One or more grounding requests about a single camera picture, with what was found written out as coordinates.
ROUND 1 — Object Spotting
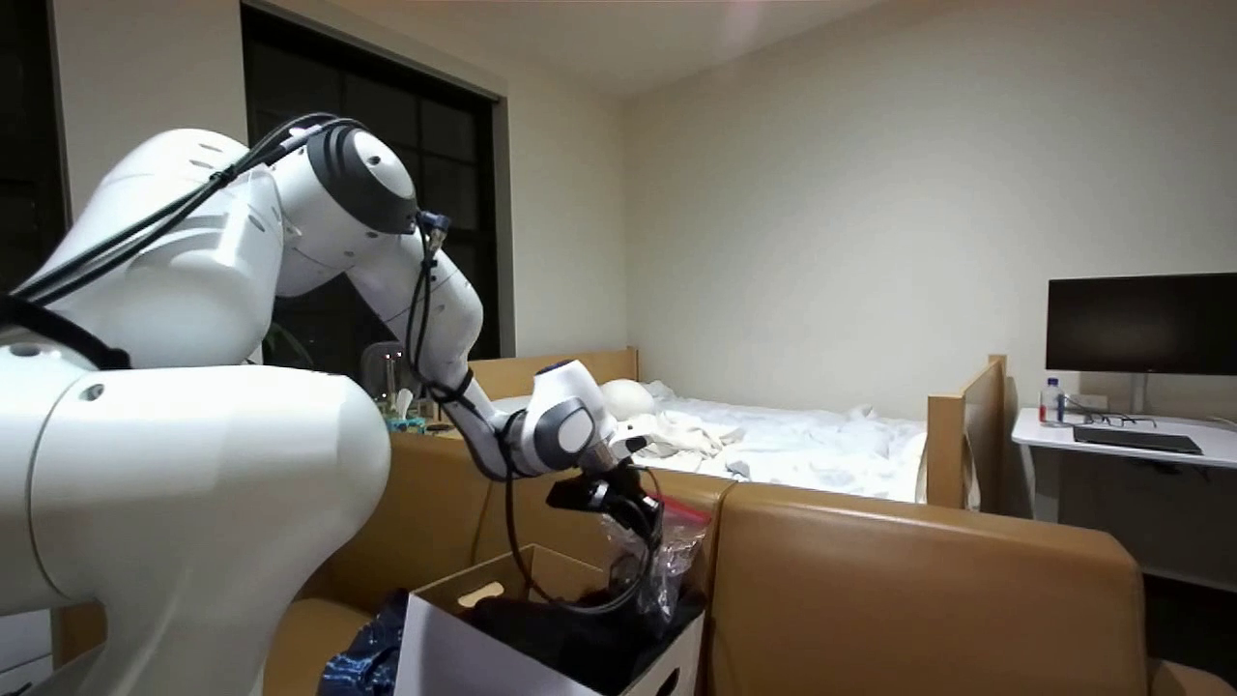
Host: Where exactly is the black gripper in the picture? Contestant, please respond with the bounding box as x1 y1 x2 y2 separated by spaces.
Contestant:
544 455 674 559

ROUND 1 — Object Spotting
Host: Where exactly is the clear red-strip plastic packet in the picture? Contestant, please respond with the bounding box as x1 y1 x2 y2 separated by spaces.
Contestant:
601 501 716 627

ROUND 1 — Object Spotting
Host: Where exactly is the white cardboard box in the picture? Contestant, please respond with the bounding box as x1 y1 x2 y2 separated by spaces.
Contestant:
392 543 713 696

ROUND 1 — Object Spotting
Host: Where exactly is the flat white pillow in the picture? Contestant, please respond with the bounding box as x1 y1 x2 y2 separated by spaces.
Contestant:
596 376 664 426

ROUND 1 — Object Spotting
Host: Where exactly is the black cloth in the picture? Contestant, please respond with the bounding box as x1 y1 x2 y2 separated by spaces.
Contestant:
459 580 709 696

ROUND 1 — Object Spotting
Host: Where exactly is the white bed blanket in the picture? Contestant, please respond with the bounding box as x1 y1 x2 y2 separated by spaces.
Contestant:
614 381 932 507

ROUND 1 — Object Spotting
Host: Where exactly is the blue crumpled bag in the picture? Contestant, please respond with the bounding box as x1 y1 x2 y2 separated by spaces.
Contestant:
319 597 413 696

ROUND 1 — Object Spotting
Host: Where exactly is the small plastic bottle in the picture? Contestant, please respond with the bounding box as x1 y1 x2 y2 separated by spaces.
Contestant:
1037 372 1070 431

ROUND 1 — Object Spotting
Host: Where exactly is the dark window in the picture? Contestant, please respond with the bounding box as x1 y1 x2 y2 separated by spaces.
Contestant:
238 0 512 381

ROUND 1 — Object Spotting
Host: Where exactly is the white desk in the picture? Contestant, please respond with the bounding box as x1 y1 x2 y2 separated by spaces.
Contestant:
1008 408 1237 600

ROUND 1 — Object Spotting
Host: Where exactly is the black keyboard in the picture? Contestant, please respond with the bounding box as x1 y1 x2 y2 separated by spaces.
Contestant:
1066 423 1207 461

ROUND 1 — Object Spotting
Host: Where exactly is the black monitor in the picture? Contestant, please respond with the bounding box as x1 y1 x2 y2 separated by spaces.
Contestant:
1042 269 1237 385

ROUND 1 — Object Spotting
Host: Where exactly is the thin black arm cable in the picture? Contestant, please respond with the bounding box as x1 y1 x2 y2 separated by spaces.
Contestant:
403 211 650 618

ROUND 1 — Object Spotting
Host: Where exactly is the wooden bed frame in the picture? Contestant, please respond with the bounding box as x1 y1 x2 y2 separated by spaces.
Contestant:
473 346 1015 513

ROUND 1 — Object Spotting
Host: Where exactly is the thick black cable bundle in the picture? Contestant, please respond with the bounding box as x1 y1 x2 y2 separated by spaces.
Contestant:
0 109 366 376

